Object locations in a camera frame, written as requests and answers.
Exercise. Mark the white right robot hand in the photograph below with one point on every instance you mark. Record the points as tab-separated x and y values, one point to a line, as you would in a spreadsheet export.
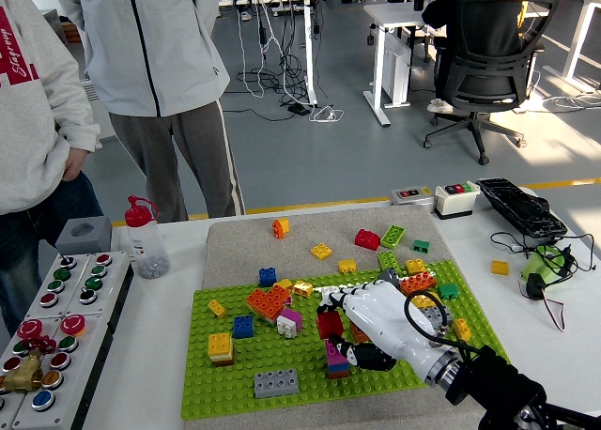
380	312

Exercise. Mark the red square brick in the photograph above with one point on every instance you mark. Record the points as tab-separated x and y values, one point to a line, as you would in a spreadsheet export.
328	327

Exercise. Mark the magenta square brick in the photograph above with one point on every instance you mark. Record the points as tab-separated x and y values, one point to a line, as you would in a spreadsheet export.
334	355

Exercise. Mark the green studded baseplate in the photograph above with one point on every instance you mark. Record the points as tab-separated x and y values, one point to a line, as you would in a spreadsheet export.
296	355

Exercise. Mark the brown square brick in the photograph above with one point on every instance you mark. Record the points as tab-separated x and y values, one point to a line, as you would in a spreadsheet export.
359	334

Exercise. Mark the grey sloped brick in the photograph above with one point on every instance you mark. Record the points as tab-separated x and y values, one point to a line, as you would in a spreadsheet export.
389	275

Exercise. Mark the yellow curved brick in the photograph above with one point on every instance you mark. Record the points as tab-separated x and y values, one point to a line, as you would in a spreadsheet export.
425	302

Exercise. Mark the orange eight-stud brick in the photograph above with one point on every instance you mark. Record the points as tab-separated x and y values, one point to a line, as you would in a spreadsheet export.
417	282

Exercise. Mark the grey eight-stud brick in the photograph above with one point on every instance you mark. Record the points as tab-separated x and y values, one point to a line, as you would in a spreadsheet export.
429	315
276	383

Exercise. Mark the yellow square brick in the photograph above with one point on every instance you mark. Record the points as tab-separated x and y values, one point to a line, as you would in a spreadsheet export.
415	266
346	266
499	267
320	251

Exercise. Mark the red sloped brick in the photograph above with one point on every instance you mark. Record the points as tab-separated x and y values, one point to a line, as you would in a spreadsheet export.
366	240

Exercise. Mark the lime green long brick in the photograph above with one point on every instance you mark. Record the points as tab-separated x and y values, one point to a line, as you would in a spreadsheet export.
393	236

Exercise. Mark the dark green small brick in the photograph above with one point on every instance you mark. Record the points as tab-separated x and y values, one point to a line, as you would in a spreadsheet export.
420	246

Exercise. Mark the golden yellow brick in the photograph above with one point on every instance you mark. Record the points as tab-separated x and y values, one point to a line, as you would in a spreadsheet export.
303	288

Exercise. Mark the yellow narrow brick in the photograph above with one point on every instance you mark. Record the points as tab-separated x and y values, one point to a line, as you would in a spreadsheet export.
461	329
216	308

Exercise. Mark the magenta roof brick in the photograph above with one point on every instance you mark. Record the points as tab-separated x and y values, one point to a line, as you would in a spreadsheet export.
293	316

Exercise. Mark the white small brick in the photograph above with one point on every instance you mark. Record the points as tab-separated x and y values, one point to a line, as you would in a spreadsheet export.
285	327

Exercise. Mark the yellow brick behind orange cluster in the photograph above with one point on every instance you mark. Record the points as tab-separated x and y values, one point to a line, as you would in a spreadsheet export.
283	283

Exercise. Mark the grey foam mat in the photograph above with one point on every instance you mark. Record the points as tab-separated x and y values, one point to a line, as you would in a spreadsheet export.
305	233

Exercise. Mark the blue square brick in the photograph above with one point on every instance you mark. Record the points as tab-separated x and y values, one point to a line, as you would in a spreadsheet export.
243	327
267	276

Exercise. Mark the orange and yellow brick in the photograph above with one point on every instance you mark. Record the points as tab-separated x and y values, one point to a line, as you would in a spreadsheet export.
281	227

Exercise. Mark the light green tape roll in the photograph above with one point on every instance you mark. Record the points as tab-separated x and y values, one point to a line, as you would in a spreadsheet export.
533	263

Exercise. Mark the yellow brick on tan base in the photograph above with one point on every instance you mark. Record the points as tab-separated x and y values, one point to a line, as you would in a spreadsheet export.
220	344

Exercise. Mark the black keyboard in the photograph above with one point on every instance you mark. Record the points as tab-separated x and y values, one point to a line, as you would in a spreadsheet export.
521	207

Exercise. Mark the white floor power strip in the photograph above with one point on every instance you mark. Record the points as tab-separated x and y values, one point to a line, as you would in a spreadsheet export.
326	115

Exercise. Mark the white desk with tower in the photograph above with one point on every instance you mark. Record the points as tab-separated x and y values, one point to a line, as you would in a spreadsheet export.
380	73

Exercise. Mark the white computer tower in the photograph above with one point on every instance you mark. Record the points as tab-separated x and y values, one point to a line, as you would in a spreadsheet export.
396	73

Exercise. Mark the clear bottle red cap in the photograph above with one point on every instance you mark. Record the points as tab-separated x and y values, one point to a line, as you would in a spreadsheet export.
145	247

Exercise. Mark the black mesh office chair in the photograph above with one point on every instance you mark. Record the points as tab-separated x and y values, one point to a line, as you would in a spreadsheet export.
488	73

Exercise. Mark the grey eight-button control box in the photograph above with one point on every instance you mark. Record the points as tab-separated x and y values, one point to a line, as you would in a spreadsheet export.
77	284

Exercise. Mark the grey cube with hole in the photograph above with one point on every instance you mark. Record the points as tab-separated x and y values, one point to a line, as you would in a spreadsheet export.
84	240

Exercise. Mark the person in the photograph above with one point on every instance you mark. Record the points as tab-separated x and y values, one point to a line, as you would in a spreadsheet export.
150	40
441	12
28	120

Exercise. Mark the grey control box mushroom buttons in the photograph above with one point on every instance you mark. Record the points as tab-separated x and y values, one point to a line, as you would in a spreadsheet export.
61	392

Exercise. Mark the white panel heater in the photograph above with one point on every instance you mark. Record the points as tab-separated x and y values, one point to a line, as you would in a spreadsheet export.
91	92

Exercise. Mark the grey flat switch box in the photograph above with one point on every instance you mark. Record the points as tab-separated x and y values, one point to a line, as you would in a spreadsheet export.
411	195

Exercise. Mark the white three-button switch box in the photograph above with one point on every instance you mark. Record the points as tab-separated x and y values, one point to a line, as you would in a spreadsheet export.
455	202

